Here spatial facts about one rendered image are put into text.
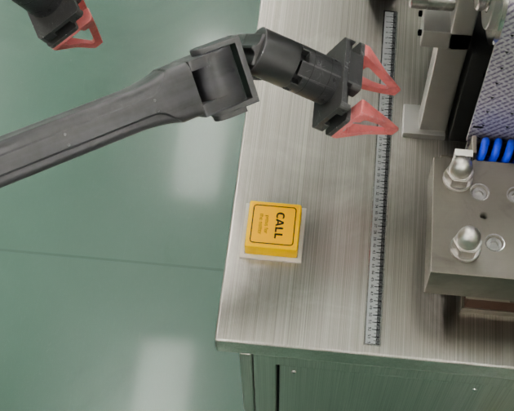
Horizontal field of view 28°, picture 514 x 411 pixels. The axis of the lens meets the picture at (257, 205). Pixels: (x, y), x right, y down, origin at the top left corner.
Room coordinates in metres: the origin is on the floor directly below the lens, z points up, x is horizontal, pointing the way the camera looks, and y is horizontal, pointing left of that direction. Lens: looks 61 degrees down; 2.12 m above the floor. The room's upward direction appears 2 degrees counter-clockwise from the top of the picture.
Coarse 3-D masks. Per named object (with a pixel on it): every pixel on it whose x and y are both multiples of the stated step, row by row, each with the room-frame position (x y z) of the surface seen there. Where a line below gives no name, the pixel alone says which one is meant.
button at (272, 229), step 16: (256, 208) 0.66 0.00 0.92; (272, 208) 0.66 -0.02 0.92; (288, 208) 0.66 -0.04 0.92; (256, 224) 0.64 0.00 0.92; (272, 224) 0.63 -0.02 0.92; (288, 224) 0.63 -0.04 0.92; (256, 240) 0.61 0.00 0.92; (272, 240) 0.61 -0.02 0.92; (288, 240) 0.61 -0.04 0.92; (288, 256) 0.60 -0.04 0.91
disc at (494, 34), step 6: (504, 0) 0.70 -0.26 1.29; (504, 6) 0.69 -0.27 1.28; (504, 12) 0.69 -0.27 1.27; (498, 18) 0.70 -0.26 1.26; (504, 18) 0.69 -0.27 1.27; (498, 24) 0.69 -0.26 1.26; (486, 30) 0.74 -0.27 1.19; (492, 30) 0.71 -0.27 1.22; (498, 30) 0.69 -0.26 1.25; (486, 36) 0.73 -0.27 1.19; (492, 36) 0.70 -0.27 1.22; (498, 36) 0.69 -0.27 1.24; (492, 42) 0.70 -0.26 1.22
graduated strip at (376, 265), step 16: (384, 16) 1.00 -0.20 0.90; (384, 32) 0.97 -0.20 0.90; (384, 48) 0.94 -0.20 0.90; (384, 64) 0.91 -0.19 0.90; (384, 96) 0.85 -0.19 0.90; (384, 112) 0.82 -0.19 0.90; (384, 144) 0.77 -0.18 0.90; (384, 160) 0.74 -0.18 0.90; (384, 176) 0.72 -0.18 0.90; (384, 192) 0.69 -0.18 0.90; (384, 208) 0.67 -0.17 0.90; (384, 224) 0.64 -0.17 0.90; (384, 240) 0.62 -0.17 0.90; (384, 256) 0.59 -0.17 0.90; (368, 272) 0.57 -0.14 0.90; (368, 288) 0.55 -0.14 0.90; (368, 304) 0.53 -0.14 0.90; (368, 320) 0.50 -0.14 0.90; (368, 336) 0.48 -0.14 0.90
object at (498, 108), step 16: (496, 64) 0.70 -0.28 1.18; (512, 64) 0.69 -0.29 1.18; (496, 80) 0.70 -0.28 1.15; (512, 80) 0.69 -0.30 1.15; (480, 96) 0.70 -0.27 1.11; (496, 96) 0.70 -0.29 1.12; (512, 96) 0.69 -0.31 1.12; (480, 112) 0.70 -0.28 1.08; (496, 112) 0.70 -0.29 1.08; (512, 112) 0.69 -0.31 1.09; (480, 128) 0.70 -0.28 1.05; (496, 128) 0.69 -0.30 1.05; (512, 128) 0.69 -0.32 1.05
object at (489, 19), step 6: (492, 0) 0.72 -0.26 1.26; (498, 0) 0.71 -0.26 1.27; (492, 6) 0.71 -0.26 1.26; (498, 6) 0.71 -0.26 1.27; (486, 12) 0.73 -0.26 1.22; (492, 12) 0.71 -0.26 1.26; (498, 12) 0.71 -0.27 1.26; (486, 18) 0.72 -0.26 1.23; (492, 18) 0.71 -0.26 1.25; (486, 24) 0.71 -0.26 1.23; (492, 24) 0.71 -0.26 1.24
